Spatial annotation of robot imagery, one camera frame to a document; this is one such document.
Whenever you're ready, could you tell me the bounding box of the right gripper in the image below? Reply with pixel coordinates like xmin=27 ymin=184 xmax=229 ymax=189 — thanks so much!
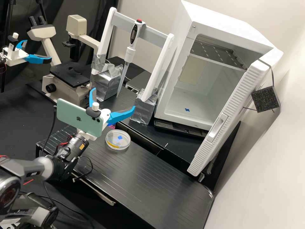
xmin=76 ymin=87 xmax=136 ymax=142

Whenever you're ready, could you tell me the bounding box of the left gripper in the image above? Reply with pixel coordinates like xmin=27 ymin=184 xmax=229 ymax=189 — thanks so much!
xmin=6 ymin=40 xmax=53 ymax=66

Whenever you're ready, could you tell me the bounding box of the petri dish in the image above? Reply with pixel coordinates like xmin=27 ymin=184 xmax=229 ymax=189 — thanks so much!
xmin=105 ymin=129 xmax=131 ymax=150

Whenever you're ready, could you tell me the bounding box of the left phone holder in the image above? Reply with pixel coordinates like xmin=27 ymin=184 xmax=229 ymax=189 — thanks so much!
xmin=7 ymin=32 xmax=20 ymax=52

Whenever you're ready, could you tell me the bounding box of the cream microscope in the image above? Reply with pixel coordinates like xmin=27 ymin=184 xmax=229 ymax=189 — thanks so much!
xmin=26 ymin=14 xmax=102 ymax=105

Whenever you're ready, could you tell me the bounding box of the white pipette stand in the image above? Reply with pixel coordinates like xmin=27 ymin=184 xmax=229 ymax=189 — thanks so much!
xmin=90 ymin=6 xmax=176 ymax=126

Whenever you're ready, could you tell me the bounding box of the pipette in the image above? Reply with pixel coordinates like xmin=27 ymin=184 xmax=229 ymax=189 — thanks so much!
xmin=116 ymin=18 xmax=146 ymax=98

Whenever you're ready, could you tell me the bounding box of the incubator door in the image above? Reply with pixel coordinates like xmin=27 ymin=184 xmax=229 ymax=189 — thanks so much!
xmin=186 ymin=47 xmax=284 ymax=177

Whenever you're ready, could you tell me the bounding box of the white incubator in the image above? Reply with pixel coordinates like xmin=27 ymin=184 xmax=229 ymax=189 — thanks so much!
xmin=153 ymin=0 xmax=275 ymax=131

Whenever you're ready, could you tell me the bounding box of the right wrist camera phone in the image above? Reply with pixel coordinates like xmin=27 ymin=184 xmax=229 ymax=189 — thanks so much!
xmin=56 ymin=98 xmax=105 ymax=138

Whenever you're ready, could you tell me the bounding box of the black wire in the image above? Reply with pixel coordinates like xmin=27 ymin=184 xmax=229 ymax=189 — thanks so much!
xmin=71 ymin=155 xmax=94 ymax=182

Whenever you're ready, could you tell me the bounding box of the black cable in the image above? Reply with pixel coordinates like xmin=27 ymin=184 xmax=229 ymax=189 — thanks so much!
xmin=40 ymin=108 xmax=58 ymax=158

